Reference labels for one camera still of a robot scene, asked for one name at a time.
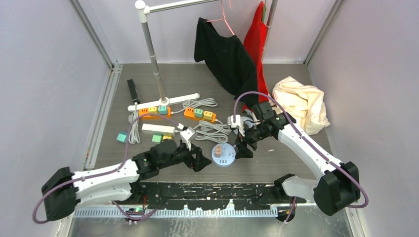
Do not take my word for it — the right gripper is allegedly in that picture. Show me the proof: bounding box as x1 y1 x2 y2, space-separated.
235 121 271 159

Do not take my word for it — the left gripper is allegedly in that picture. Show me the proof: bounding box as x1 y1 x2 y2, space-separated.
159 140 210 170

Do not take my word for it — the pink charger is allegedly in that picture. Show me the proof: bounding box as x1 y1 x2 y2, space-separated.
213 145 223 158

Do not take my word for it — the yellow charger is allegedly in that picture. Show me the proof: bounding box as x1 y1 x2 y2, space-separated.
161 135 173 142
203 111 214 121

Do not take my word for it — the green charger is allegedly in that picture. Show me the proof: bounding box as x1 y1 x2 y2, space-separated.
194 108 204 119
151 133 163 143

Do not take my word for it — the white power strip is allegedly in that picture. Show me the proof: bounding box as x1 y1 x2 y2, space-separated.
141 123 176 135

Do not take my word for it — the teal USB charger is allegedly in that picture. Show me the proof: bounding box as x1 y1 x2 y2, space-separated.
116 132 127 144

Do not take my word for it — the black power strip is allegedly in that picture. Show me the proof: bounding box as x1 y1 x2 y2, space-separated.
127 79 141 104

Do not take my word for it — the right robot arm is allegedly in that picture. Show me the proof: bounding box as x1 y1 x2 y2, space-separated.
228 102 361 216

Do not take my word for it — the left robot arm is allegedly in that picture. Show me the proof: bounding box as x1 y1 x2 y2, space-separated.
40 139 212 222

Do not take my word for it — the yellow charger on orange strip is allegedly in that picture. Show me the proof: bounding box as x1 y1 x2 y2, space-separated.
203 111 214 121

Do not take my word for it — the green charger on orange strip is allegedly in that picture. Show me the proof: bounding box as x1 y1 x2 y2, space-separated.
194 108 204 119

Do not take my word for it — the orange power strip right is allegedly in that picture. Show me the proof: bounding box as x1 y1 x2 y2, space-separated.
183 107 216 123

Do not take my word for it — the orange power strip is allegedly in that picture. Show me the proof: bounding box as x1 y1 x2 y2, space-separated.
138 106 171 118
183 107 216 123

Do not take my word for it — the teal charger left strip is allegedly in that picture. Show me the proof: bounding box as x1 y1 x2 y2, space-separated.
158 106 169 116

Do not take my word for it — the yellow charger left strip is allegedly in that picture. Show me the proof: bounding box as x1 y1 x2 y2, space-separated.
148 107 159 114

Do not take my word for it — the orange power strip left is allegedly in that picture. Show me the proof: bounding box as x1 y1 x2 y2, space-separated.
138 106 171 118

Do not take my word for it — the cream cloth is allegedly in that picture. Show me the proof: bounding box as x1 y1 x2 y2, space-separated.
272 77 330 135

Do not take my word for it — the black shirt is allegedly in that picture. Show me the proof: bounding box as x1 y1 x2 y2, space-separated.
194 17 258 99

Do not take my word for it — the red garment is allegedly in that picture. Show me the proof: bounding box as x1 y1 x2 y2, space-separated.
244 1 269 95

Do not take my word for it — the pink hanger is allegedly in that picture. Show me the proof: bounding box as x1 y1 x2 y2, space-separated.
207 0 235 36

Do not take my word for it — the silver clothes rack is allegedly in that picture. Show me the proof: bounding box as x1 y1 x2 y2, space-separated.
134 0 278 109

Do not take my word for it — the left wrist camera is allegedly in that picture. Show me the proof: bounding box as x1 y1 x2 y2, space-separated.
180 127 197 151

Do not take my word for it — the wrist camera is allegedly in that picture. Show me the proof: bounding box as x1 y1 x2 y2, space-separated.
227 115 245 136
180 127 197 151

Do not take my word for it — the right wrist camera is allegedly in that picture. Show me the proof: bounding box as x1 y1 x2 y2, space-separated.
227 115 245 136

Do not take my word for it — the grey coiled cable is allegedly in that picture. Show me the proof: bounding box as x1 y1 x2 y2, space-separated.
193 119 232 144

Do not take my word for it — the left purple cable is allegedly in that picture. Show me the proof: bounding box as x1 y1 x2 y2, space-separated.
32 113 186 225

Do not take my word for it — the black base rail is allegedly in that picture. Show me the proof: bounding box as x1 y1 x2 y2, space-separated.
116 182 294 210

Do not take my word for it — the orange strip grey cable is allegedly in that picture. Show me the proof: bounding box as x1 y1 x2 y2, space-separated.
170 98 219 115

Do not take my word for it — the black strip grey cable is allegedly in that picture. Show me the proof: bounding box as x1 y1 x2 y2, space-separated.
127 102 141 145

